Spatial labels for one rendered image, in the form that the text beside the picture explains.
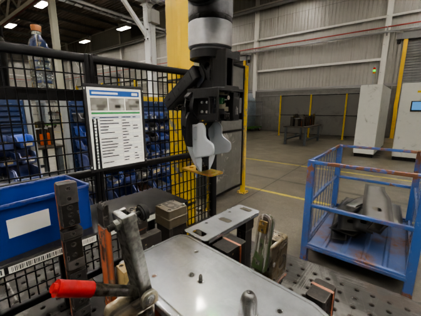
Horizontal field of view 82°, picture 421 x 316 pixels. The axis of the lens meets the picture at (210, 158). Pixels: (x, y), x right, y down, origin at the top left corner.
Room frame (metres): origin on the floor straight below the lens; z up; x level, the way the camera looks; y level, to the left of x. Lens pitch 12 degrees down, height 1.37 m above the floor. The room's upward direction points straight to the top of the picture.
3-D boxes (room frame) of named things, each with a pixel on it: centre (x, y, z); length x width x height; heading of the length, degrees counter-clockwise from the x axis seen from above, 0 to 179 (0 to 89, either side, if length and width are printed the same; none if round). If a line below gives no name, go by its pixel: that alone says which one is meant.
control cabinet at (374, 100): (7.72, -5.14, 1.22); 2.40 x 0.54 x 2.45; 140
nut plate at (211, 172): (0.46, 0.02, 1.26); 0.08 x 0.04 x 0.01; 47
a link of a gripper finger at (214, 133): (0.46, -0.02, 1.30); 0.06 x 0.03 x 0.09; 47
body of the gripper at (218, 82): (0.44, 0.00, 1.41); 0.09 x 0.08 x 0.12; 47
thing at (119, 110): (0.92, 0.35, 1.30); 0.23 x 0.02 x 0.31; 136
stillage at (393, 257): (2.20, -1.50, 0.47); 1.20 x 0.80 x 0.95; 142
